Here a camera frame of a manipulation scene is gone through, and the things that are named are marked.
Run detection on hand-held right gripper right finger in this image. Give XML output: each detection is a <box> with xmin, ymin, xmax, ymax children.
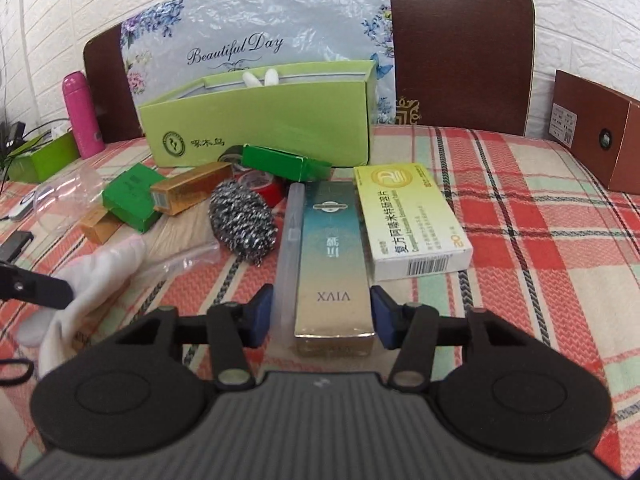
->
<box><xmin>371</xmin><ymin>286</ymin><xmax>531</xmax><ymax>391</ymax></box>

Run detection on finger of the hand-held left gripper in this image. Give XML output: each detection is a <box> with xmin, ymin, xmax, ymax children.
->
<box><xmin>0</xmin><ymin>262</ymin><xmax>74</xmax><ymax>310</ymax></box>

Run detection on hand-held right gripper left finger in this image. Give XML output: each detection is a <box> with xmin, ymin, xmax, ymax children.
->
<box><xmin>116</xmin><ymin>285</ymin><xmax>274</xmax><ymax>391</ymax></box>

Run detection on white cloth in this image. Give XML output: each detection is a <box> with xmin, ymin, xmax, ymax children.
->
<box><xmin>36</xmin><ymin>235</ymin><xmax>147</xmax><ymax>377</ymax></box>

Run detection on teal and gold long box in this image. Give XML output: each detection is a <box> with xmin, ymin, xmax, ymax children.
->
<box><xmin>292</xmin><ymin>180</ymin><xmax>377</xmax><ymax>358</ymax></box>

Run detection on steel wool scrubber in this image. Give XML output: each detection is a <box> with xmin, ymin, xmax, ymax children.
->
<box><xmin>208</xmin><ymin>180</ymin><xmax>279</xmax><ymax>266</ymax></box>

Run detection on red tape roll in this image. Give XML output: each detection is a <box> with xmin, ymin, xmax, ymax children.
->
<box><xmin>237</xmin><ymin>172</ymin><xmax>286</xmax><ymax>209</ymax></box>

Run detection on gold box with barcode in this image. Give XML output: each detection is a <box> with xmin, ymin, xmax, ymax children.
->
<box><xmin>150</xmin><ymin>162</ymin><xmax>235</xmax><ymax>216</ymax></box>

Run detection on long dark green box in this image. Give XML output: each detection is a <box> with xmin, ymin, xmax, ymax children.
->
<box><xmin>242</xmin><ymin>143</ymin><xmax>332</xmax><ymax>184</ymax></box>

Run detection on light green storage box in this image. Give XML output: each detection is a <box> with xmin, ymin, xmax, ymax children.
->
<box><xmin>137</xmin><ymin>59</ymin><xmax>379</xmax><ymax>169</ymax></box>

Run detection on black flat device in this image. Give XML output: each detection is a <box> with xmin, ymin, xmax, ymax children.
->
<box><xmin>0</xmin><ymin>230</ymin><xmax>34</xmax><ymax>262</ymax></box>

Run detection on translucent white tube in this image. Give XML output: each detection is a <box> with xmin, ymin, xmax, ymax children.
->
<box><xmin>276</xmin><ymin>184</ymin><xmax>307</xmax><ymax>343</ymax></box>

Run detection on small white remote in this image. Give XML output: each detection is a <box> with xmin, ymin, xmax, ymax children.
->
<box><xmin>9</xmin><ymin>195</ymin><xmax>37</xmax><ymax>222</ymax></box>

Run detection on small brown gold box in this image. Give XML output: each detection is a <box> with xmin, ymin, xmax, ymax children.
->
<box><xmin>79</xmin><ymin>207</ymin><xmax>124</xmax><ymax>245</ymax></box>

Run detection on clear plastic container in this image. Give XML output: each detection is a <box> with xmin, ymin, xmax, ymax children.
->
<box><xmin>32</xmin><ymin>166</ymin><xmax>109</xmax><ymax>233</ymax></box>

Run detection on clear plastic wrap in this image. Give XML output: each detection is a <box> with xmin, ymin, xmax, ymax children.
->
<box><xmin>144</xmin><ymin>239</ymin><xmax>222</xmax><ymax>275</ymax></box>

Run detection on white and yellow medicine box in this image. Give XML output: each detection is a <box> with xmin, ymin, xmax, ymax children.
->
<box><xmin>353</xmin><ymin>162</ymin><xmax>474</xmax><ymax>283</ymax></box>

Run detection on short dark green box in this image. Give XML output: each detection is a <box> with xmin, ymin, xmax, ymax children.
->
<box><xmin>102</xmin><ymin>167</ymin><xmax>167</xmax><ymax>234</ymax></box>

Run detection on light green tissue box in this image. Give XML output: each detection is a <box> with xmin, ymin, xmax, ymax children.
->
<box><xmin>7</xmin><ymin>132</ymin><xmax>81</xmax><ymax>184</ymax></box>

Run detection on plaid cloth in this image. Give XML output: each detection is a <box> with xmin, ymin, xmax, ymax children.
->
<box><xmin>0</xmin><ymin>125</ymin><xmax>640</xmax><ymax>476</ymax></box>

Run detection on black tape roll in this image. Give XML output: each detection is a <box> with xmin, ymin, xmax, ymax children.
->
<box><xmin>219</xmin><ymin>145</ymin><xmax>249</xmax><ymax>171</ymax></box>

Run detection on pink thermos bottle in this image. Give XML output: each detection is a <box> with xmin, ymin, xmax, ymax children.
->
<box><xmin>62</xmin><ymin>71</ymin><xmax>106</xmax><ymax>160</ymax></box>

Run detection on white plush ears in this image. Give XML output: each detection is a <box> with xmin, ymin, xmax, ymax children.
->
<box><xmin>242</xmin><ymin>67</ymin><xmax>281</xmax><ymax>89</ymax></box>

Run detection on dark brown wooden board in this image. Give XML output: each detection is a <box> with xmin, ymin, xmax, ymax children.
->
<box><xmin>82</xmin><ymin>0</ymin><xmax>537</xmax><ymax>142</ymax></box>

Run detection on brown cardboard carton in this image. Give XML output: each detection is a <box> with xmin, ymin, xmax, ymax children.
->
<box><xmin>547</xmin><ymin>69</ymin><xmax>640</xmax><ymax>192</ymax></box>

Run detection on floral plastic bag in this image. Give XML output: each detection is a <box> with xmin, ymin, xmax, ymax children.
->
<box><xmin>120</xmin><ymin>0</ymin><xmax>397</xmax><ymax>127</ymax></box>

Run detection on black cable loop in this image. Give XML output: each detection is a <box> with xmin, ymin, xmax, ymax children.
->
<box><xmin>0</xmin><ymin>359</ymin><xmax>35</xmax><ymax>387</ymax></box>

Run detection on black charger with cables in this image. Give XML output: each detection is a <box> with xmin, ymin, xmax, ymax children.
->
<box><xmin>0</xmin><ymin>119</ymin><xmax>72</xmax><ymax>171</ymax></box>

